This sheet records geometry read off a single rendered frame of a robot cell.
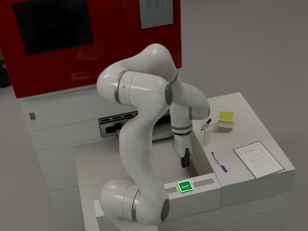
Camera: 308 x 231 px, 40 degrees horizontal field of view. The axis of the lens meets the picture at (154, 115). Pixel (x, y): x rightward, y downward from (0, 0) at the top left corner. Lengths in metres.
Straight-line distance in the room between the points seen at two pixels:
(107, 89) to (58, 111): 1.01
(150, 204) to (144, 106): 0.32
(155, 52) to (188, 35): 3.76
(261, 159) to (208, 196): 0.31
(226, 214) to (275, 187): 0.26
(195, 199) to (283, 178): 0.41
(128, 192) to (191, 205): 0.60
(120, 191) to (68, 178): 1.17
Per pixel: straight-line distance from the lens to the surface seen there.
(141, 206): 1.34
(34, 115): 2.21
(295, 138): 3.65
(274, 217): 2.22
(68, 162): 2.43
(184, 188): 1.87
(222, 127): 2.14
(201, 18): 5.43
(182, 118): 1.62
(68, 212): 2.73
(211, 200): 1.93
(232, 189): 1.93
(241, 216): 2.10
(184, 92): 1.50
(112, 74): 1.22
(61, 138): 2.31
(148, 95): 1.16
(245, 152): 2.04
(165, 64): 1.31
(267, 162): 2.01
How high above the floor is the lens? 2.36
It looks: 38 degrees down
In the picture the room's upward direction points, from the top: 4 degrees counter-clockwise
